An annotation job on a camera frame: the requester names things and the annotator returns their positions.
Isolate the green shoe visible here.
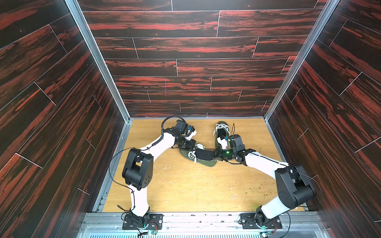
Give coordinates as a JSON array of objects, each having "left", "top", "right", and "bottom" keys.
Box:
[
  {"left": 178, "top": 142, "right": 218, "bottom": 167},
  {"left": 213, "top": 121, "right": 231, "bottom": 149}
]

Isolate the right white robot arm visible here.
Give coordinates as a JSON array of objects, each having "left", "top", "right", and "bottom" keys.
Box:
[{"left": 214, "top": 148, "right": 316, "bottom": 226}]

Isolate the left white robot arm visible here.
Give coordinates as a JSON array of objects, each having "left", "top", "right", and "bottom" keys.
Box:
[{"left": 122, "top": 126, "right": 196, "bottom": 218}]

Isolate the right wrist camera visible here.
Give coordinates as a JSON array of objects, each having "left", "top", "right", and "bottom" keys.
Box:
[{"left": 229, "top": 134, "right": 245, "bottom": 152}]

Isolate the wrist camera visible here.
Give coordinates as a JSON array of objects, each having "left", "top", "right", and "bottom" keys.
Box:
[
  {"left": 229, "top": 134, "right": 245, "bottom": 152},
  {"left": 175, "top": 120, "right": 189, "bottom": 134}
]

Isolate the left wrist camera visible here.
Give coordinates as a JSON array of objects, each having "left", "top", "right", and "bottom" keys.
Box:
[{"left": 175, "top": 120, "right": 189, "bottom": 134}]

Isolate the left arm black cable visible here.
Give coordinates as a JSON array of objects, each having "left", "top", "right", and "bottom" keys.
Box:
[{"left": 161, "top": 115, "right": 187, "bottom": 133}]

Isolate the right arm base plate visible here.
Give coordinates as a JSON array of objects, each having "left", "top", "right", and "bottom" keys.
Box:
[{"left": 238, "top": 213, "right": 282, "bottom": 230}]

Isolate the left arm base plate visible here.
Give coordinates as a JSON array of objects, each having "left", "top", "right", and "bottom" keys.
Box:
[{"left": 122, "top": 213, "right": 164, "bottom": 230}]

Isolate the front aluminium frame rail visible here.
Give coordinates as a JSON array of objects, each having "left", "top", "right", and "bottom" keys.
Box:
[{"left": 77, "top": 212, "right": 332, "bottom": 238}]

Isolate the right aluminium corner post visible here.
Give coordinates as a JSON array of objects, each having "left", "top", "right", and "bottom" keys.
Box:
[{"left": 264, "top": 0, "right": 340, "bottom": 125}]

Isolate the aluminium corner post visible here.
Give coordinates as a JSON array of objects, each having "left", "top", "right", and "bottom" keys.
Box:
[
  {"left": 264, "top": 0, "right": 340, "bottom": 125},
  {"left": 64, "top": 0, "right": 131, "bottom": 123}
]

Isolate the left aluminium corner post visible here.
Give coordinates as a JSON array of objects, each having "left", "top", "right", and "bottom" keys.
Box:
[{"left": 64, "top": 0, "right": 131, "bottom": 123}]

